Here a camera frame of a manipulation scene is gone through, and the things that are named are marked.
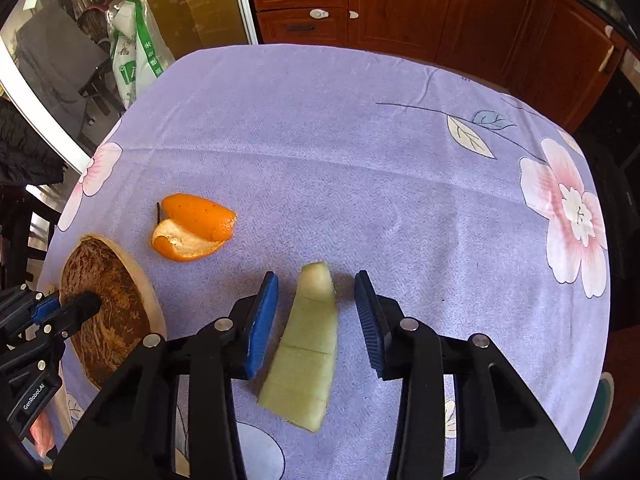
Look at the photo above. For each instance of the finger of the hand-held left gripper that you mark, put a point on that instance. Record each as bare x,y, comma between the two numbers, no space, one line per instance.
80,305
45,307

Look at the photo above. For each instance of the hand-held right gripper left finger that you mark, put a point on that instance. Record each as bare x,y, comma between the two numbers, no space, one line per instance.
262,325

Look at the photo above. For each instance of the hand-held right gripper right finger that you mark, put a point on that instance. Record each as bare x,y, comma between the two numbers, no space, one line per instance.
372,325

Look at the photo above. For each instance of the brown coconut shell half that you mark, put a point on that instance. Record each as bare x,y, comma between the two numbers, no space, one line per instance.
115,280

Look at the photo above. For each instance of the pale green melon rind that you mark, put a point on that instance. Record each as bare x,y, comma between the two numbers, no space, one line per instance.
305,340

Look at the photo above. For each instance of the white teal trash bin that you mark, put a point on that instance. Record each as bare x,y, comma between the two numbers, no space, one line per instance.
600,410

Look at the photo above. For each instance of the large orange peel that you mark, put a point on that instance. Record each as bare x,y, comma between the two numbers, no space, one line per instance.
200,212

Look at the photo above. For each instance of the dark cloth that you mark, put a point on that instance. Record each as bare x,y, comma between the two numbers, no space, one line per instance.
25,145

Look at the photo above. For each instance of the purple floral tablecloth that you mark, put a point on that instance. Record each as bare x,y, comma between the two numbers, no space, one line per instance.
350,160

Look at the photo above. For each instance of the green white plastic bag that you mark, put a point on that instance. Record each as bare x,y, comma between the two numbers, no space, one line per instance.
127,60

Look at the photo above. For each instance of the wooden cabinet door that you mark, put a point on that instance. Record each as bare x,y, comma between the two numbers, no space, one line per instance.
400,5
490,15
565,60

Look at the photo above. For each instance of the glass sliding door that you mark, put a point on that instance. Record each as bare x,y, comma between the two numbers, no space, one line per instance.
200,0

